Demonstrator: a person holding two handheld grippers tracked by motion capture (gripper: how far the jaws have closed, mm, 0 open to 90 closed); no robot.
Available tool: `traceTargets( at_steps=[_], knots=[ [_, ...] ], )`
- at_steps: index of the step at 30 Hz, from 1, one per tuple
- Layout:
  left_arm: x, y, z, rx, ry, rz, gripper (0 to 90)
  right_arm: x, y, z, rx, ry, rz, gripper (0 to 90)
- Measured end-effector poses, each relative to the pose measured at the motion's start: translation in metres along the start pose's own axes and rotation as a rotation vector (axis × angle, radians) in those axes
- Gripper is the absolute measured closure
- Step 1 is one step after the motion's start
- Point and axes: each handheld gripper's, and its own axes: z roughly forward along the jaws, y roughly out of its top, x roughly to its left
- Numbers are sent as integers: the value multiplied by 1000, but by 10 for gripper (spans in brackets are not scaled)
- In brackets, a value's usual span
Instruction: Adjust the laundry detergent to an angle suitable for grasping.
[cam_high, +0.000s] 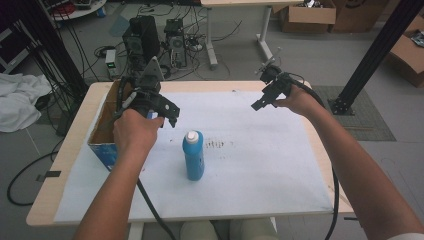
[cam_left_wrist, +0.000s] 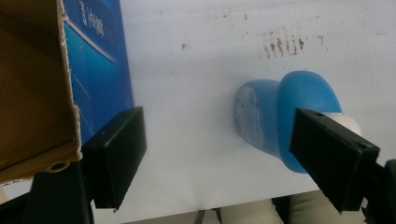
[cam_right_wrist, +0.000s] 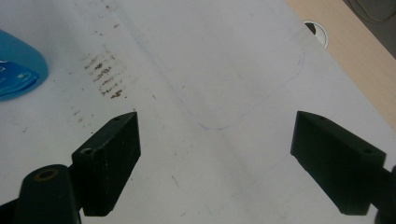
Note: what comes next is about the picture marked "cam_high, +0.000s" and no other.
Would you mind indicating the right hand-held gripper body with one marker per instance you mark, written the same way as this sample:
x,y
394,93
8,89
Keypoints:
x,y
276,83

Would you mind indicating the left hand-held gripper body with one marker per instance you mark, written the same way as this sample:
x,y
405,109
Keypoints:
x,y
146,95

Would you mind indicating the person's right hand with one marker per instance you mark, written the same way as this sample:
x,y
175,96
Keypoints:
x,y
300,100

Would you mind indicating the person's left hand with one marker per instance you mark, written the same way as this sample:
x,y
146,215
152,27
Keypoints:
x,y
135,133

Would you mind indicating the blue bottle with white cap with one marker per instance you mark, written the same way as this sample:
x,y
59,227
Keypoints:
x,y
193,156

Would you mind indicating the small grey power supply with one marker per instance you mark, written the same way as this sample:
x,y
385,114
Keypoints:
x,y
110,61

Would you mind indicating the large black computer tower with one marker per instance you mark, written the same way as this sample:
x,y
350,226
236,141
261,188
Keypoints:
x,y
143,40

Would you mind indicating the open cardboard box blue print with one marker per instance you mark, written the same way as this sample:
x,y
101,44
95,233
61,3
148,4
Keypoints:
x,y
103,133

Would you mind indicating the small black computer tower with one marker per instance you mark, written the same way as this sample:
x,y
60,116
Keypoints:
x,y
176,43

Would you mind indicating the white paper sheet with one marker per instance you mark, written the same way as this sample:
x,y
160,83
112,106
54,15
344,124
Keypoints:
x,y
253,166

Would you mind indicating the open brown cardboard box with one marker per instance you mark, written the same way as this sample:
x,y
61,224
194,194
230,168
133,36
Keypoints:
x,y
308,18

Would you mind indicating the grey floor mat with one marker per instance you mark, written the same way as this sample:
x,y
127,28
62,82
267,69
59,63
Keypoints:
x,y
370,120

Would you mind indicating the closed brown cardboard box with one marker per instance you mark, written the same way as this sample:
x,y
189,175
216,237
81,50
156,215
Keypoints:
x,y
360,15

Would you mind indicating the round white table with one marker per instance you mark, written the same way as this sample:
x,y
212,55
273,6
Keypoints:
x,y
80,8

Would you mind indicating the black tape strip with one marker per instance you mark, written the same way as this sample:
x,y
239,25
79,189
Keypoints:
x,y
50,174

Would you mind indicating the white cloth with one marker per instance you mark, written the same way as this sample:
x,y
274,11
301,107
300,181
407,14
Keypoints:
x,y
20,100

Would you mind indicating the brown cardboard box with flap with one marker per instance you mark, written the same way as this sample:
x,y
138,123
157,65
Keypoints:
x,y
408,56

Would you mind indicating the white desk frame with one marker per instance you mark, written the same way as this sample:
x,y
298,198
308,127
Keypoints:
x,y
210,40

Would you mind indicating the black metal post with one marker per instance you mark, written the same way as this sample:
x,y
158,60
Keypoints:
x,y
376,53

